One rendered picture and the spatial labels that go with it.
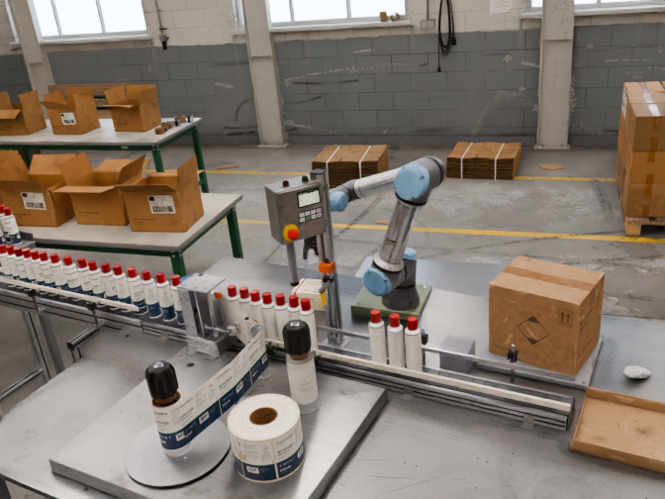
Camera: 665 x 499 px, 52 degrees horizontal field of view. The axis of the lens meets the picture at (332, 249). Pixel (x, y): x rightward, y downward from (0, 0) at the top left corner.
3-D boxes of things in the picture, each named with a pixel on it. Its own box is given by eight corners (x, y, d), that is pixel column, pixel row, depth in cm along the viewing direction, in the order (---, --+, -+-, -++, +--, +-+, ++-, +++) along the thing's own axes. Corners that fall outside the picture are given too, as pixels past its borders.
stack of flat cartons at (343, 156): (313, 194, 647) (310, 162, 633) (328, 175, 694) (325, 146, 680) (380, 194, 630) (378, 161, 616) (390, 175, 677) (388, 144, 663)
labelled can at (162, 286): (160, 321, 270) (149, 275, 261) (169, 315, 274) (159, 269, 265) (170, 323, 267) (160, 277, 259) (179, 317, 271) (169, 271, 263)
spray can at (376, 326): (369, 366, 228) (364, 314, 220) (375, 358, 232) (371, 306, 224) (383, 369, 226) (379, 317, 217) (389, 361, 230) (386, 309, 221)
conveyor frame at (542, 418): (142, 332, 273) (140, 321, 271) (160, 318, 282) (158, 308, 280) (567, 432, 198) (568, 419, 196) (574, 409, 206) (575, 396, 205)
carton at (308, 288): (293, 308, 280) (291, 292, 277) (303, 293, 290) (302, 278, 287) (330, 311, 275) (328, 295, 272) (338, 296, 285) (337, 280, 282)
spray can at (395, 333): (387, 371, 225) (383, 318, 216) (393, 362, 229) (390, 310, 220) (402, 374, 222) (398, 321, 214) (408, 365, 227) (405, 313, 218)
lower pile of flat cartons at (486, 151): (444, 178, 654) (444, 156, 645) (456, 160, 699) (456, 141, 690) (514, 180, 630) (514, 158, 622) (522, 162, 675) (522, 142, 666)
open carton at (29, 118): (-11, 139, 639) (-23, 99, 623) (25, 124, 683) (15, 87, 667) (22, 138, 629) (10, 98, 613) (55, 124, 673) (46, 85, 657)
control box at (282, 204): (271, 237, 234) (263, 184, 226) (315, 224, 240) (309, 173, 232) (282, 247, 225) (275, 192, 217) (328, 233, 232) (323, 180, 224)
